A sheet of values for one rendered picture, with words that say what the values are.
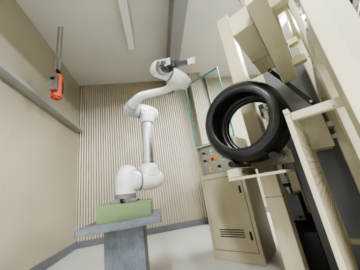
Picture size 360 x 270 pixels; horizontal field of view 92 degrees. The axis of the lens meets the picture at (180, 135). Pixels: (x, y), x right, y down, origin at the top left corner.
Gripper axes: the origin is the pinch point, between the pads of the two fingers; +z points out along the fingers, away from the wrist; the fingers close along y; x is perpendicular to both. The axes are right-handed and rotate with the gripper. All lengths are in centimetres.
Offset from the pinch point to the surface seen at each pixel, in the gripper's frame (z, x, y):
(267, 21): 5, 18, -54
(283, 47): 3, 4, -72
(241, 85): -14, -17, -53
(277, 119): 14, -37, -55
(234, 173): -2, -75, -34
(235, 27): -11, 19, -46
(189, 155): -262, -177, -134
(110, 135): -349, -111, 25
